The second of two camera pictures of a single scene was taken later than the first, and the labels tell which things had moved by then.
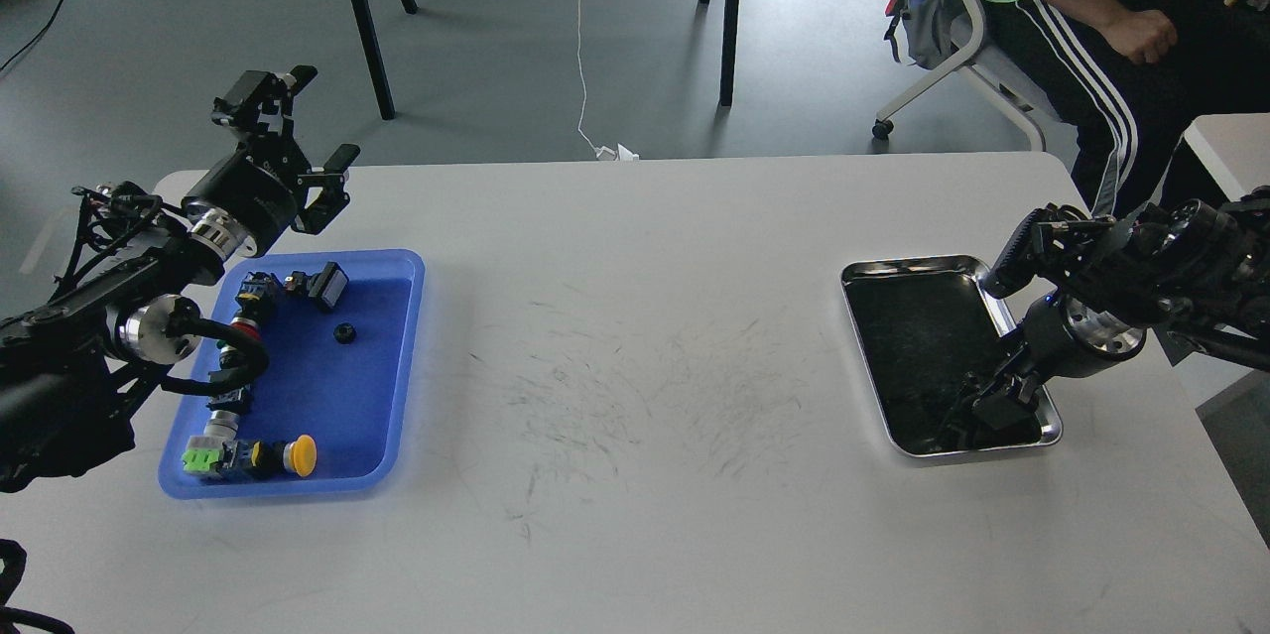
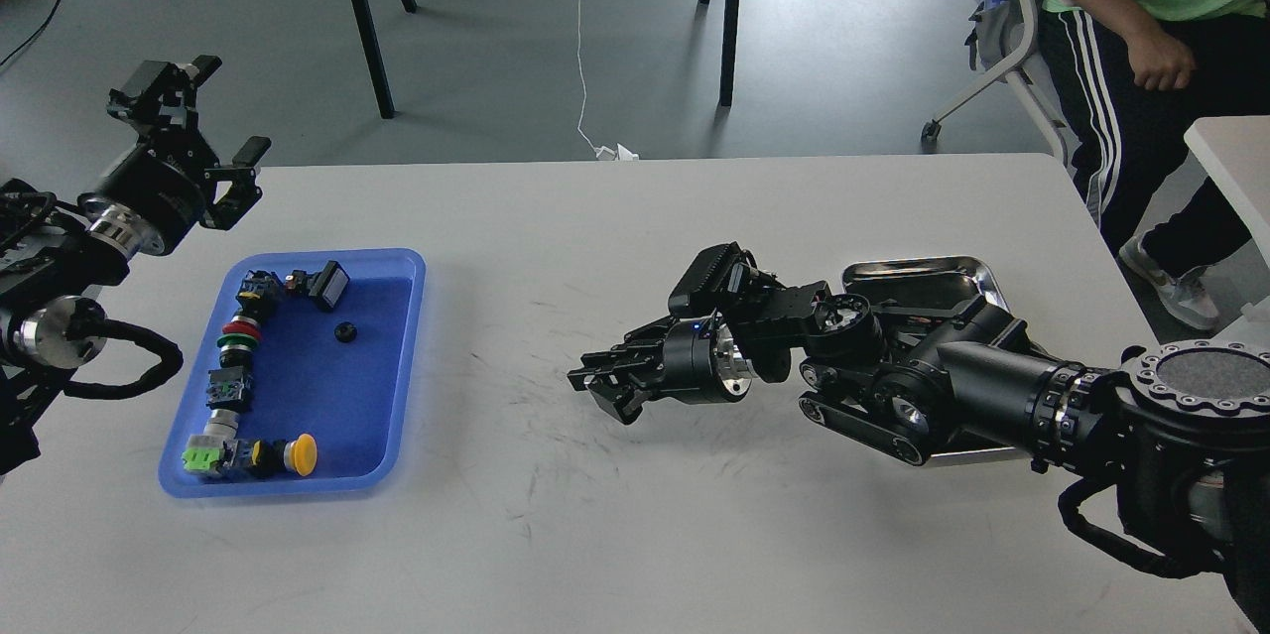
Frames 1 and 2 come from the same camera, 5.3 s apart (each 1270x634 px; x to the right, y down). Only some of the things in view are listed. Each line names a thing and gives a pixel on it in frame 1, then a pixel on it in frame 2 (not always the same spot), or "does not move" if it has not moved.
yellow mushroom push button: [299, 454] does not move
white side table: [1234, 148] does not move
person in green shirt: [1136, 26] does not move
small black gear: [344, 333] does not move
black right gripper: [1060, 340] → [700, 364]
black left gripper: [257, 188] → [148, 201]
